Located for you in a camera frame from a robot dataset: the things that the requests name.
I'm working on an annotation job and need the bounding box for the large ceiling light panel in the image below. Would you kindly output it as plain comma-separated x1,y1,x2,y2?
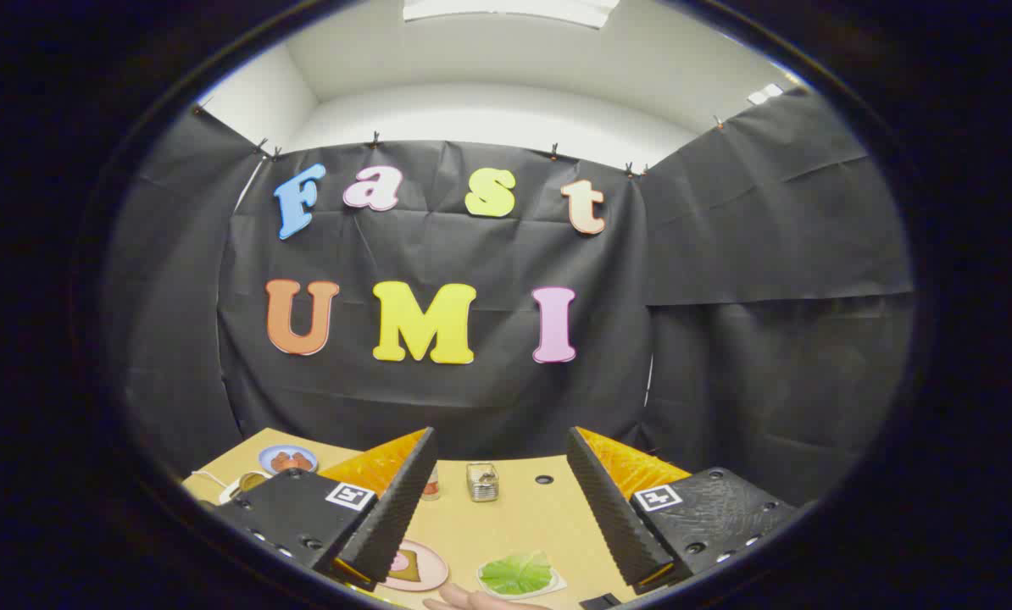
403,0,621,29

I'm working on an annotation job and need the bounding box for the pink round plate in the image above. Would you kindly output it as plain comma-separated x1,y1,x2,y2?
379,539,449,592

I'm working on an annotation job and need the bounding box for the black backdrop cloth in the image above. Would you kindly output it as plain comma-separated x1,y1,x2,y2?
103,89,918,509

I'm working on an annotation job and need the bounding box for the white toaster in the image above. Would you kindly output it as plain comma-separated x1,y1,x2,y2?
218,470,274,505

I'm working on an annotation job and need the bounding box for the metal wire cutlery holder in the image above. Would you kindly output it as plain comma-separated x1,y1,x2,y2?
466,462,500,502

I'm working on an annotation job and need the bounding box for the white square plate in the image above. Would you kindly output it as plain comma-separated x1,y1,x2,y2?
475,549,568,601

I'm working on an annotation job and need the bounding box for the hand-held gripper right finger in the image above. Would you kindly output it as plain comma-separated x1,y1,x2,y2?
565,426,799,594

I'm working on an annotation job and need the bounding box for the blue round plate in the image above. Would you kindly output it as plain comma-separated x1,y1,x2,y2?
259,445,319,475

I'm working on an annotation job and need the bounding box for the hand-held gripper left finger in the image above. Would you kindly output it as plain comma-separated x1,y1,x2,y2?
209,426,437,592

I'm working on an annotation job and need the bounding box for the green lettuce leaf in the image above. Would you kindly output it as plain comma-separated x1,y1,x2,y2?
479,552,553,596

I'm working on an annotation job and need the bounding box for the brown-crust bread slice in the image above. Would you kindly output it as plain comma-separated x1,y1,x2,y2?
387,549,426,584

